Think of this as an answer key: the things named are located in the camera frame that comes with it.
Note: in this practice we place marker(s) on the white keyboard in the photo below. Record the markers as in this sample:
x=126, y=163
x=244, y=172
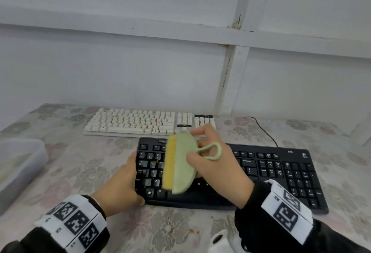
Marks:
x=130, y=122

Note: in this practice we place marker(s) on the white marker left wristband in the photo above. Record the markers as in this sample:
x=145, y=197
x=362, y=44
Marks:
x=72, y=221

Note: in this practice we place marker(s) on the clear plastic container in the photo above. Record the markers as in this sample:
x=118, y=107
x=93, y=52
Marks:
x=20, y=163

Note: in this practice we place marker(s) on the person's right forearm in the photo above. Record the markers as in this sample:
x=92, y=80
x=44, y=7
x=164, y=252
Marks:
x=255, y=229

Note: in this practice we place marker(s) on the person's left forearm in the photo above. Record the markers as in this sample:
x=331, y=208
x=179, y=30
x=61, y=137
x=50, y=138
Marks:
x=98, y=206

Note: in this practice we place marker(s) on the white marker wristband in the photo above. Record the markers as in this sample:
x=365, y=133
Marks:
x=72, y=221
x=287, y=212

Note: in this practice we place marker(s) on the black keyboard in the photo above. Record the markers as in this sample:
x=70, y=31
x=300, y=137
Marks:
x=275, y=180

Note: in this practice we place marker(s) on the white wooden frame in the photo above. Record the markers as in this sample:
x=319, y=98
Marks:
x=116, y=22

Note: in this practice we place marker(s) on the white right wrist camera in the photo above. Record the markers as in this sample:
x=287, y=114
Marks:
x=223, y=241

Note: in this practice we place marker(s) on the white marker right wristband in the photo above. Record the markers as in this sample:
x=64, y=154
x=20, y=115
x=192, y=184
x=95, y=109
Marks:
x=287, y=212

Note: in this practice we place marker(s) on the green brush yellow bristles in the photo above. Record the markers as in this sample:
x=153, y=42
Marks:
x=182, y=165

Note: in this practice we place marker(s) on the person's left hand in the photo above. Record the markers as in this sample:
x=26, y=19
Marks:
x=118, y=192

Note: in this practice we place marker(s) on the floral tablecloth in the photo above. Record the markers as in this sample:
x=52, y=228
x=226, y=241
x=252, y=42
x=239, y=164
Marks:
x=87, y=168

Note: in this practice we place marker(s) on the person's right hand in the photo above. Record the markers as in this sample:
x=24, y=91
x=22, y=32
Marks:
x=223, y=174

